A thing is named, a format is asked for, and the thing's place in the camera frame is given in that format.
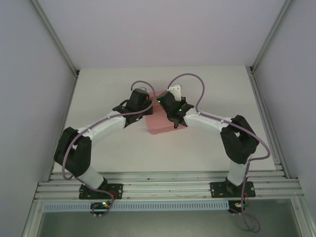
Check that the pink paper box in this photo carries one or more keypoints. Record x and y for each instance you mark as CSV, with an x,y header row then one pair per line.
x,y
160,126

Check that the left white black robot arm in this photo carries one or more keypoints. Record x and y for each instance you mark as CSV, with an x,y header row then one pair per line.
x,y
106,126

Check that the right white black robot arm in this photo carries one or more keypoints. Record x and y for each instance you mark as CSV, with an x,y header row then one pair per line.
x,y
205,122

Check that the narrow aluminium extrusion beam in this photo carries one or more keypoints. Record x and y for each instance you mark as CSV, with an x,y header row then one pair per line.
x,y
160,175

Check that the wide aluminium extrusion beam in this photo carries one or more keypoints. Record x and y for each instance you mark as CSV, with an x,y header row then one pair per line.
x,y
160,190

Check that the circuit board with green light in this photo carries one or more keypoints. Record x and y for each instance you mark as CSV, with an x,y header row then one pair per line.
x,y
101,205

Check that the circuit board with yellow connector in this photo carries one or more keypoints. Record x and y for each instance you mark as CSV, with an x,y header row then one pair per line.
x,y
237,205

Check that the aluminium table side rail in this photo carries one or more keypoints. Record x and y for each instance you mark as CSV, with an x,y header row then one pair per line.
x,y
265,118
66,116

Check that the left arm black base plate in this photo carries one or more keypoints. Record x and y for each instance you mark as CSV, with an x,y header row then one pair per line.
x,y
116,191

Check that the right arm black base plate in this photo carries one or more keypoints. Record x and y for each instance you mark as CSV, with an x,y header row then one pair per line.
x,y
217,190

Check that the aluminium frame post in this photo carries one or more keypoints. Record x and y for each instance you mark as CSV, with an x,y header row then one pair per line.
x,y
56,39
270,37

